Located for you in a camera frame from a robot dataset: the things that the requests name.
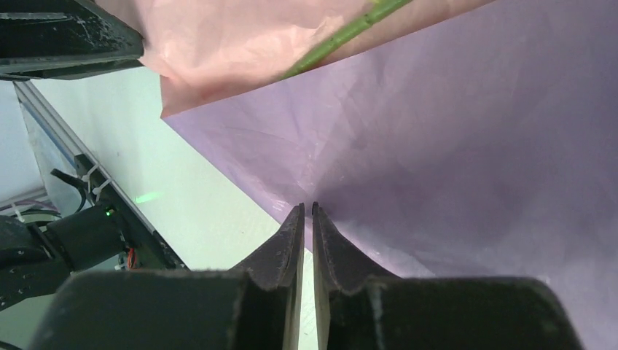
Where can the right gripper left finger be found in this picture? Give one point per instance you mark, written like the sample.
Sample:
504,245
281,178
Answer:
269,313

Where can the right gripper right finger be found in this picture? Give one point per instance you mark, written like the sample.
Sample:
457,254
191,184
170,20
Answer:
346,283

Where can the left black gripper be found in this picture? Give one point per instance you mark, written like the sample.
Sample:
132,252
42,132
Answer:
64,40

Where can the purple pink wrapping paper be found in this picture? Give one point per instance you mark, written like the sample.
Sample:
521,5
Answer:
482,145

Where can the fake flower bouquet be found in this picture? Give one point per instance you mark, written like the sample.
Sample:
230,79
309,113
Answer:
378,12

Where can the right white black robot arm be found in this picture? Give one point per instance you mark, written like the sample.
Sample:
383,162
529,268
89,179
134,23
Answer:
167,309

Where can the aluminium frame rail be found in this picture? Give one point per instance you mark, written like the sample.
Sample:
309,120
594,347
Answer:
63,130

